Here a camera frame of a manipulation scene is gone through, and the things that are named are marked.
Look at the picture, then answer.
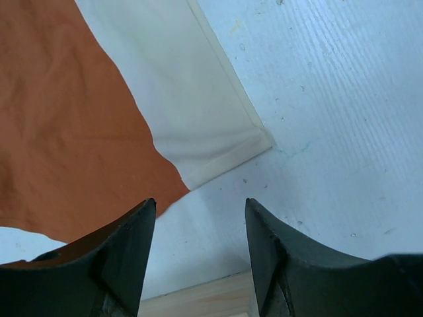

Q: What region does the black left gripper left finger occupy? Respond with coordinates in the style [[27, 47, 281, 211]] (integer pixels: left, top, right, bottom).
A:
[[1, 199, 156, 316]]

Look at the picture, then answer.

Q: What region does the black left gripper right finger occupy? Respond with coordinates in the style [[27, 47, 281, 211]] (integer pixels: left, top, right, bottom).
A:
[[245, 199, 422, 316]]

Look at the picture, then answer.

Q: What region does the orange and cream underwear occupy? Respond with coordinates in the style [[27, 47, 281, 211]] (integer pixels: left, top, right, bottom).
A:
[[1, 1, 271, 243]]

